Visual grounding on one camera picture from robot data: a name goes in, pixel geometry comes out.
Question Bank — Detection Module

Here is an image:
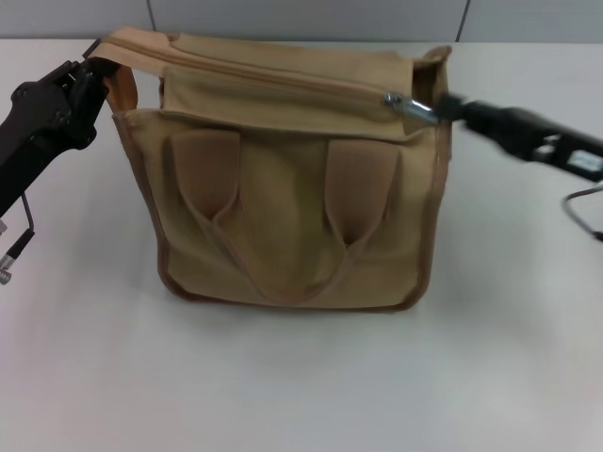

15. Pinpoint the gripper cable with plug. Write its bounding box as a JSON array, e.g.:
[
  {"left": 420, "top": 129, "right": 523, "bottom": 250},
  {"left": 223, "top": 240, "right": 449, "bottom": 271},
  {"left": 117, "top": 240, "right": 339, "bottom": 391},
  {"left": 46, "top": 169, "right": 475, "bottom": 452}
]
[
  {"left": 561, "top": 185, "right": 603, "bottom": 242},
  {"left": 0, "top": 194, "right": 38, "bottom": 286}
]

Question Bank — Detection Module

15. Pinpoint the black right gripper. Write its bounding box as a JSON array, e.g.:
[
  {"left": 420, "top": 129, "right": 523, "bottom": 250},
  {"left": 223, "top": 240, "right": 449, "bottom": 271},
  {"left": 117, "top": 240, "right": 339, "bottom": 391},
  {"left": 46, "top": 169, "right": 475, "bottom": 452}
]
[{"left": 435, "top": 91, "right": 603, "bottom": 183}]

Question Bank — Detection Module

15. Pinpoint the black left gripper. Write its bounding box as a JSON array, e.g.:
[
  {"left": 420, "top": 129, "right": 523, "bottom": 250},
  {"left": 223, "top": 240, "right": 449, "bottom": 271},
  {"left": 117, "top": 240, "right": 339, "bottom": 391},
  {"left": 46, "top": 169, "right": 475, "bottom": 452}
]
[{"left": 0, "top": 39, "right": 122, "bottom": 214}]

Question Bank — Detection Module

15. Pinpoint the khaki canvas food bag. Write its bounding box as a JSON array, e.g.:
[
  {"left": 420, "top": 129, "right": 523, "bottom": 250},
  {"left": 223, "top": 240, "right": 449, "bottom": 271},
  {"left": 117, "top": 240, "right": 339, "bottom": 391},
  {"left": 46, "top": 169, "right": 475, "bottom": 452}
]
[{"left": 107, "top": 26, "right": 455, "bottom": 314}]

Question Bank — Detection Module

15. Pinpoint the silver metal zipper pull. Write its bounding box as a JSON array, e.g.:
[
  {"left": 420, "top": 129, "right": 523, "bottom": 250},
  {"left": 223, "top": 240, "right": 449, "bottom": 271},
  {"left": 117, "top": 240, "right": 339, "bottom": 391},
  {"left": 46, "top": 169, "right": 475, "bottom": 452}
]
[{"left": 383, "top": 89, "right": 437, "bottom": 126}]

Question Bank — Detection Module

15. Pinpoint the right gripper cable with plug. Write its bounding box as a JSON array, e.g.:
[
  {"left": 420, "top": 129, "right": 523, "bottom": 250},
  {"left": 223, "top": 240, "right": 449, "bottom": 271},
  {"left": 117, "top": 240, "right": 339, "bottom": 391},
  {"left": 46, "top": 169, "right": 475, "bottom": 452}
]
[{"left": 561, "top": 185, "right": 603, "bottom": 242}]

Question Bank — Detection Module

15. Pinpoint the left gripper cable with plug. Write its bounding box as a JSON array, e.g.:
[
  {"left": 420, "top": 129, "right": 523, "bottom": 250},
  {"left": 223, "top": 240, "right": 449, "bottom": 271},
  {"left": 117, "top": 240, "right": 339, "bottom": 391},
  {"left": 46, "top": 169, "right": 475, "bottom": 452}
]
[{"left": 0, "top": 194, "right": 38, "bottom": 286}]

